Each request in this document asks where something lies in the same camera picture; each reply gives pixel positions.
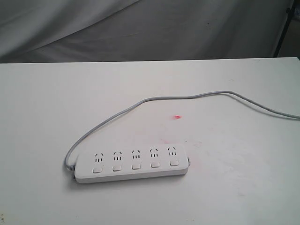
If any white five-outlet power strip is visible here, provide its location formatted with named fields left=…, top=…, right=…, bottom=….
left=75, top=144, right=190, bottom=184

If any grey backdrop cloth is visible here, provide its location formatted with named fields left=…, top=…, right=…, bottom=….
left=0, top=0, right=293, bottom=63

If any black tripod stand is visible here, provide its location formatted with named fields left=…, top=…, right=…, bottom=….
left=273, top=0, right=297, bottom=58

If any grey power cord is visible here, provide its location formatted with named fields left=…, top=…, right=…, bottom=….
left=65, top=90, right=300, bottom=172

